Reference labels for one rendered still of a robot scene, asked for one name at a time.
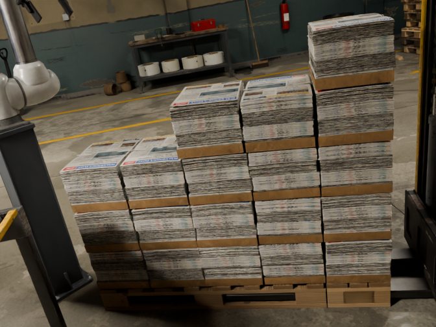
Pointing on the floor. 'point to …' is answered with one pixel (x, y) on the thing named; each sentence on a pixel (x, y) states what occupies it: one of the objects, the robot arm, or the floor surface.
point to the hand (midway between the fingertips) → (54, 14)
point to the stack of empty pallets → (411, 26)
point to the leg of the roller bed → (41, 281)
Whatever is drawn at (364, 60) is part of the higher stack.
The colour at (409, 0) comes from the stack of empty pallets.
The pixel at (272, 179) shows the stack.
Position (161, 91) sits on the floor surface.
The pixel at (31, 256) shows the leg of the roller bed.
